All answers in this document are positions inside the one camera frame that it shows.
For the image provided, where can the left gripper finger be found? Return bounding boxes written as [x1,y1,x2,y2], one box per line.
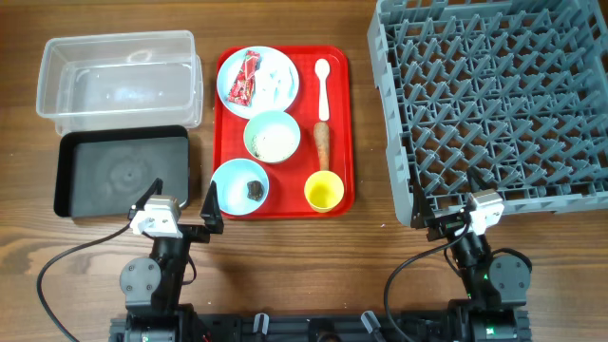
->
[199,180,224,234]
[128,178,163,219]

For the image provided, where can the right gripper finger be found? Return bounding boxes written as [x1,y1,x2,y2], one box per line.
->
[410,180,435,229]
[466,168,489,193]

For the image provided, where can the small light blue bowl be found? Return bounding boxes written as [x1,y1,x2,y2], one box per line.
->
[212,159,270,216]

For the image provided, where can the dark brown food scrap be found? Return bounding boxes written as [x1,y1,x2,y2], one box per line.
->
[247,180,265,201]

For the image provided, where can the white rice grains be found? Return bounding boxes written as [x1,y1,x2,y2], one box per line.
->
[252,124,298,162]

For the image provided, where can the mint green bowl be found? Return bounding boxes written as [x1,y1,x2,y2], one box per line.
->
[243,111,301,163]

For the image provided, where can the yellow plastic cup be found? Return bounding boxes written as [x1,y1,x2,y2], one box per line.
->
[304,170,345,213]

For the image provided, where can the red snack wrapper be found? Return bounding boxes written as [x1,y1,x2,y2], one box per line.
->
[227,50,260,106]

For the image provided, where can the white plastic wrap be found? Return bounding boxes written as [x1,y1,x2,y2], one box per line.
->
[255,67,295,104]

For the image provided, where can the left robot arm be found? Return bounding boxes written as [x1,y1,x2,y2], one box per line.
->
[109,179,224,342]

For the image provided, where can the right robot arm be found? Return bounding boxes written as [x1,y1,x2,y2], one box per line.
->
[401,170,532,341]

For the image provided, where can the grey dishwasher rack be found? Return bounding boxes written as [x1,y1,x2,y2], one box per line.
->
[367,0,607,223]

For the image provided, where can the black plastic tray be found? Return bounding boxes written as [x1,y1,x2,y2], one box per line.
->
[53,125,190,219]

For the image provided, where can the red serving tray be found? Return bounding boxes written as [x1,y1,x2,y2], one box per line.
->
[212,46,355,220]

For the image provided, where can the clear plastic bin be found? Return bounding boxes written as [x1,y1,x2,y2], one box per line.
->
[36,30,204,135]

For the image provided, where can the orange carrot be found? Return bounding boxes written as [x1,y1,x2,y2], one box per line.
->
[313,122,330,171]

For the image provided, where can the large light blue plate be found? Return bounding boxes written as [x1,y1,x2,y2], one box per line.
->
[216,46,299,120]

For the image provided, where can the white plastic spoon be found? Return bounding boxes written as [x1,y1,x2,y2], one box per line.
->
[314,59,331,122]

